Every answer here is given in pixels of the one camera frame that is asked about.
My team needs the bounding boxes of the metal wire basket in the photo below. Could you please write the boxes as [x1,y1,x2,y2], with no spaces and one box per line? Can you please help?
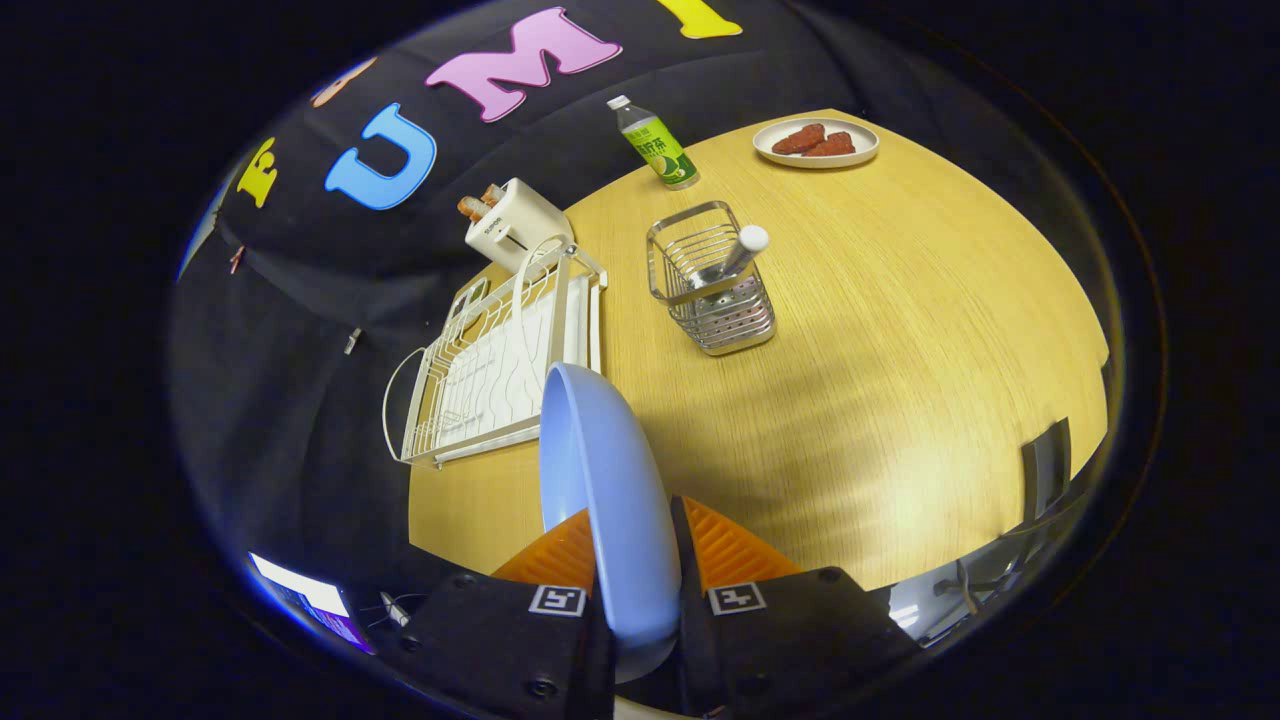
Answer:
[646,200,778,357]

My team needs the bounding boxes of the blue plate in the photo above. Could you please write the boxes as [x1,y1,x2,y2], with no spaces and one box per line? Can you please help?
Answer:
[538,362,683,684]

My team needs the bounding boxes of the green label drink bottle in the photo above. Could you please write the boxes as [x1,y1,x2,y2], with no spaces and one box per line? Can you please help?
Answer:
[606,94,701,191]

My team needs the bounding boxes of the metal spoon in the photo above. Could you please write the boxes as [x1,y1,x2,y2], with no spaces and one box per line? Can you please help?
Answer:
[700,224,771,286]

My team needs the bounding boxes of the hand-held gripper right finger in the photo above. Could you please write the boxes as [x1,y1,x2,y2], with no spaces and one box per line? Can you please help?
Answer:
[668,494,923,719]

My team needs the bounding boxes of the lit screen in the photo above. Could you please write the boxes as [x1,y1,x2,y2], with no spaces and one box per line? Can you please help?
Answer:
[248,552,373,653]

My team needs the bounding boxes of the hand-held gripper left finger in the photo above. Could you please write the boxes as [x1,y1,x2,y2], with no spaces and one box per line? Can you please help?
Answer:
[395,507,618,720]

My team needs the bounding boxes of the white wire dish rack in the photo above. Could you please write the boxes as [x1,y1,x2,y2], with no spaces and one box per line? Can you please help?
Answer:
[383,235,609,469]

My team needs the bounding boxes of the white toaster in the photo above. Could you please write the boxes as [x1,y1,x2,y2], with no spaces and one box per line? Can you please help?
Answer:
[464,178,576,273]

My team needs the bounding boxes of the white plate with meat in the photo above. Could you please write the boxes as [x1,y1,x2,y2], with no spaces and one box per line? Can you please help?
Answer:
[752,117,881,169]

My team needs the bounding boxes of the black chair back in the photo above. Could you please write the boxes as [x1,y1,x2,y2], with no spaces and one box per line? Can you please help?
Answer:
[1020,417,1073,521]

